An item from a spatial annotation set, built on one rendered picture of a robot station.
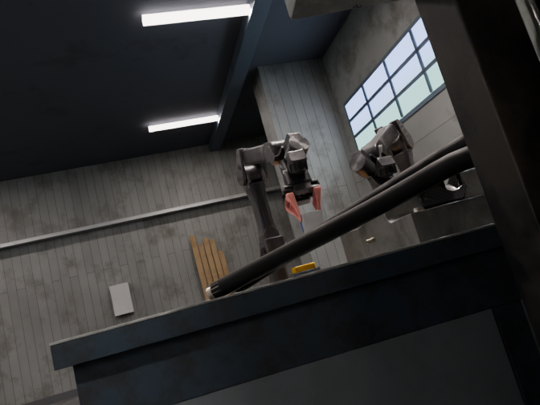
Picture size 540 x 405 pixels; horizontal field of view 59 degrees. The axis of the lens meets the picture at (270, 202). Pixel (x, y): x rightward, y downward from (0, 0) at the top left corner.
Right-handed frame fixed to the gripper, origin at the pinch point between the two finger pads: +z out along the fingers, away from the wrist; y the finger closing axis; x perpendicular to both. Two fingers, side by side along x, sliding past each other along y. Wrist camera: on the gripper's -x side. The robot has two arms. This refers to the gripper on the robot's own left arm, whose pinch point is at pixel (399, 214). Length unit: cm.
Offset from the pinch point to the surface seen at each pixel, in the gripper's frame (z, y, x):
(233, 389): 50, -58, -39
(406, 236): 28.5, -18.6, -33.1
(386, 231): 22.0, -18.6, -26.6
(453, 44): 41, -30, -84
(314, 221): 5.4, -28.8, -14.2
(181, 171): -592, -66, 531
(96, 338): 40, -75, -47
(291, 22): -446, 108, 188
